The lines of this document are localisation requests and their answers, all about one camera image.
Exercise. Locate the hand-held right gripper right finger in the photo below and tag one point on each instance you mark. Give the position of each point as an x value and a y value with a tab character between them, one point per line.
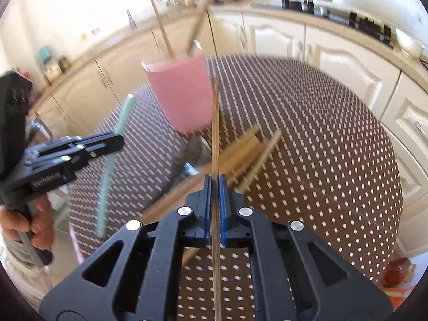
223	207

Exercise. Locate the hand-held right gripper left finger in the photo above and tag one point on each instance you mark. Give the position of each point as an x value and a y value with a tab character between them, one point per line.
207	207

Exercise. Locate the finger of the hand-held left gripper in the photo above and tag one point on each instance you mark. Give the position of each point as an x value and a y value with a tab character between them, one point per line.
100	142
57	165

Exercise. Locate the bunch of wooden chopsticks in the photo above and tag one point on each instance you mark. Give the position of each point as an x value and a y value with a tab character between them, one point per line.
247	153

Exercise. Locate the metal spoon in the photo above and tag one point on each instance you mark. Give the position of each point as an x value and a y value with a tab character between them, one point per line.
199	148

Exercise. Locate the pink cup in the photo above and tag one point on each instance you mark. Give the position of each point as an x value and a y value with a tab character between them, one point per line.
180	90

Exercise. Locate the wooden chopstick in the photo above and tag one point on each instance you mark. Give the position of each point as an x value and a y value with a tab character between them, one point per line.
164	30
200	16

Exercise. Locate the person's left hand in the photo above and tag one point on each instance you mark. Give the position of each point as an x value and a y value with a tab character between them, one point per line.
43	220

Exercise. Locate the bottle with blue cap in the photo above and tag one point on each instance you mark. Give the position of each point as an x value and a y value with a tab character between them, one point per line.
44	55

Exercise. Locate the small dark jar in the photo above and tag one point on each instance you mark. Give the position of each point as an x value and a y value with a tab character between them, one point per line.
63	63

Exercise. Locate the round polka dot table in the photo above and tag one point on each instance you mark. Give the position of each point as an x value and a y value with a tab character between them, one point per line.
317	140

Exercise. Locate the cream kitchen base cabinets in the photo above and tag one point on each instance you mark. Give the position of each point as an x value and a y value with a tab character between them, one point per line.
334	63

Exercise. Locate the black gas hob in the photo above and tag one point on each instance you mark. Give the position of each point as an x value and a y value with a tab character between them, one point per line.
367	25

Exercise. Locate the white bowl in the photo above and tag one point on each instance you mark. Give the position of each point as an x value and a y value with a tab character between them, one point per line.
409	41

